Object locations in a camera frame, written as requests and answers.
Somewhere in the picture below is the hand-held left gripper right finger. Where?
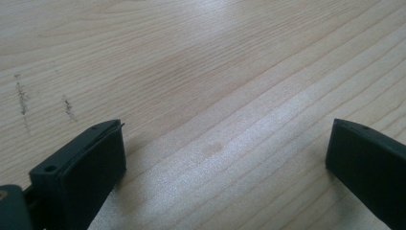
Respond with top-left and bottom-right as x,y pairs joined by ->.
325,118 -> 406,230

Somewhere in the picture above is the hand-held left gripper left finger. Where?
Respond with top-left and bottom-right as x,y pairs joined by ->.
29,119 -> 127,230

